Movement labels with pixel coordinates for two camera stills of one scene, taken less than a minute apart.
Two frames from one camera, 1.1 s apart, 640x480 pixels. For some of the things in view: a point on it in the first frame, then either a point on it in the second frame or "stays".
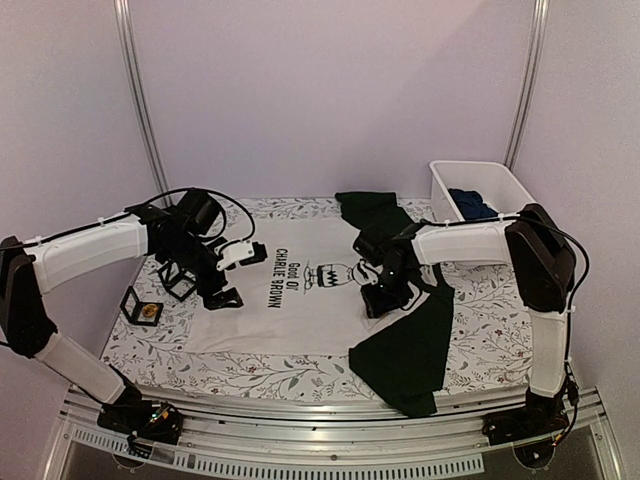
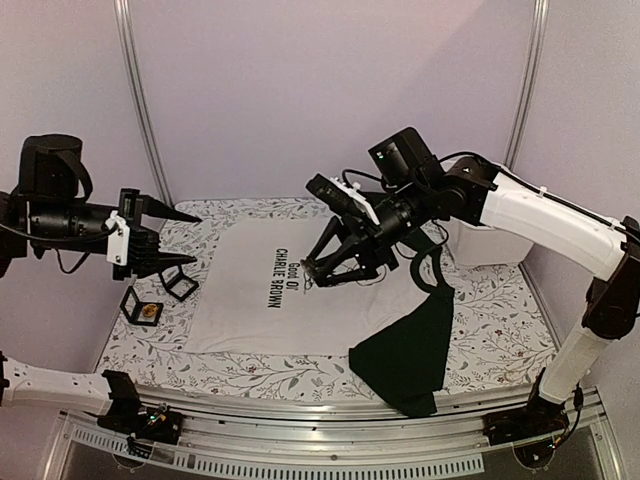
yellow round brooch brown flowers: (149, 310) stays
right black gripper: (388, 293) -> (363, 235)
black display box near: (140, 312) stays
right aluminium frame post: (532, 80) stays
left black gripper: (217, 301) -> (151, 261)
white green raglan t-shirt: (304, 300) stays
